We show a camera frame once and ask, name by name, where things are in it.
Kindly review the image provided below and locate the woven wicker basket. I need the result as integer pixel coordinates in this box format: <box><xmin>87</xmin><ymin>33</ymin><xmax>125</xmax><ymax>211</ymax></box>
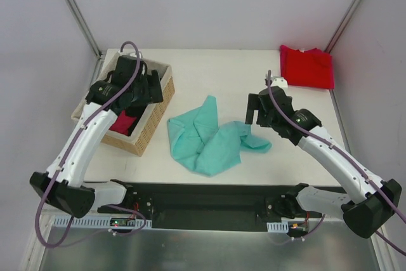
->
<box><xmin>71</xmin><ymin>50</ymin><xmax>175</xmax><ymax>156</ymax></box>

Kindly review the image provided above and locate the teal t shirt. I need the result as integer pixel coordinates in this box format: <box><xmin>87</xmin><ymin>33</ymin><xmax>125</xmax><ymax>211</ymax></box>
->
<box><xmin>167</xmin><ymin>96</ymin><xmax>272</xmax><ymax>177</ymax></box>

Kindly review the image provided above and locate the red t shirt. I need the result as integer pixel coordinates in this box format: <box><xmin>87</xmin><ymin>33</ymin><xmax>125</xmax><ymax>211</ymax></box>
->
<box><xmin>280</xmin><ymin>45</ymin><xmax>334</xmax><ymax>89</ymax></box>

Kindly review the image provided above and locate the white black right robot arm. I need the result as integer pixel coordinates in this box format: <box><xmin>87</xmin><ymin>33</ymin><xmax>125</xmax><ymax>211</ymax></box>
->
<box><xmin>246</xmin><ymin>86</ymin><xmax>402</xmax><ymax>239</ymax></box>

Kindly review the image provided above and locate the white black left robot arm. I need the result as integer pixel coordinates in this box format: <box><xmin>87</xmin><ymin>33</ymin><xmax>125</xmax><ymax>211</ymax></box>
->
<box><xmin>29</xmin><ymin>54</ymin><xmax>163</xmax><ymax>218</ymax></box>

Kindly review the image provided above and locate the magenta t shirt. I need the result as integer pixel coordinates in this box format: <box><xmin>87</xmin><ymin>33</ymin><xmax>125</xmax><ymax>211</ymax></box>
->
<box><xmin>109</xmin><ymin>110</ymin><xmax>140</xmax><ymax>136</ymax></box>

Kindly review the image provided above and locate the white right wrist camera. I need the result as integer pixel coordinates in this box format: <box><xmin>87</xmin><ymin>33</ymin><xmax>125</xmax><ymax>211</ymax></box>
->
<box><xmin>265</xmin><ymin>76</ymin><xmax>289</xmax><ymax>89</ymax></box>

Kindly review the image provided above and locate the right white cable duct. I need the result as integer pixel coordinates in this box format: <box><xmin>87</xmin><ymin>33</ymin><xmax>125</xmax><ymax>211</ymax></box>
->
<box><xmin>266</xmin><ymin>221</ymin><xmax>289</xmax><ymax>234</ymax></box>

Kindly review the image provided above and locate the white cable duct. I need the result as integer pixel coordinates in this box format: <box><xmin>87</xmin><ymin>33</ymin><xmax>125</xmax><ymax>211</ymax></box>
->
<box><xmin>266</xmin><ymin>221</ymin><xmax>289</xmax><ymax>234</ymax></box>
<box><xmin>70</xmin><ymin>216</ymin><xmax>152</xmax><ymax>230</ymax></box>

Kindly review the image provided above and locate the right aluminium frame post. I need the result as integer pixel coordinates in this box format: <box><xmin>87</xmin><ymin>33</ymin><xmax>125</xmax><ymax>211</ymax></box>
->
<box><xmin>319</xmin><ymin>0</ymin><xmax>384</xmax><ymax>60</ymax></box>

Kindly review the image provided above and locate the aluminium frame post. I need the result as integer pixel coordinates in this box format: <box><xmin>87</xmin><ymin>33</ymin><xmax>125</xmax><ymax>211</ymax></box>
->
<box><xmin>319</xmin><ymin>0</ymin><xmax>384</xmax><ymax>60</ymax></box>
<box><xmin>49</xmin><ymin>0</ymin><xmax>103</xmax><ymax>60</ymax></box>

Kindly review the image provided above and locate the left aluminium frame post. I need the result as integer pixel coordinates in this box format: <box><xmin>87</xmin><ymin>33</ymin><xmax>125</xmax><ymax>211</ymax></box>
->
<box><xmin>49</xmin><ymin>0</ymin><xmax>103</xmax><ymax>60</ymax></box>

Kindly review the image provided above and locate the left white cable duct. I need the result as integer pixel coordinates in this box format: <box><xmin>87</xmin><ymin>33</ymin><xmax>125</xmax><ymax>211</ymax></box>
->
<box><xmin>70</xmin><ymin>216</ymin><xmax>152</xmax><ymax>230</ymax></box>

